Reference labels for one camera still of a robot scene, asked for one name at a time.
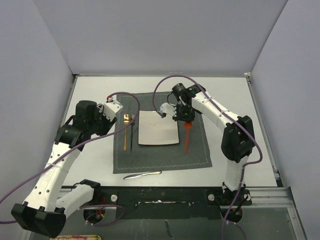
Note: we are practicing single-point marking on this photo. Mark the dark handled silver fork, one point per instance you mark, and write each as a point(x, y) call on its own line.
point(132, 119)

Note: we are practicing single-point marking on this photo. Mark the white square plate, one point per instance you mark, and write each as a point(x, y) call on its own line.
point(156, 131)

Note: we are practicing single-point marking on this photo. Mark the gold fork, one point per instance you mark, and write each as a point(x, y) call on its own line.
point(126, 121)

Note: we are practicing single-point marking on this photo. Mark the dark grey cloth placemat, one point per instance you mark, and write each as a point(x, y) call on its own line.
point(144, 158)

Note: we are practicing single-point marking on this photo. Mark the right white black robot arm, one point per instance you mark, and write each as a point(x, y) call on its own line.
point(237, 131)

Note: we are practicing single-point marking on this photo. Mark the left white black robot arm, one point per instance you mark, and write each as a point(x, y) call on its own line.
point(42, 212)

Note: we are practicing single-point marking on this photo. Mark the floral tray edge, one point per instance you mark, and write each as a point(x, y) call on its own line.
point(78, 237)

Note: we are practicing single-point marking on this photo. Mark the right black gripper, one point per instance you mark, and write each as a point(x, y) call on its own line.
point(190, 118)

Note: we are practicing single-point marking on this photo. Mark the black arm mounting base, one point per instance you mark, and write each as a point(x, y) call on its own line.
point(167, 203)

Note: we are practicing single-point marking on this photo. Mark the orange plastic spoon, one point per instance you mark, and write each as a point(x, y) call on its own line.
point(187, 126)

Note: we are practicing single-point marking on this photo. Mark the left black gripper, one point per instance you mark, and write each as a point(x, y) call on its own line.
point(108, 121)

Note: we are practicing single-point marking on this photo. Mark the silver table knife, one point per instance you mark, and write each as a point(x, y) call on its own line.
point(138, 175)

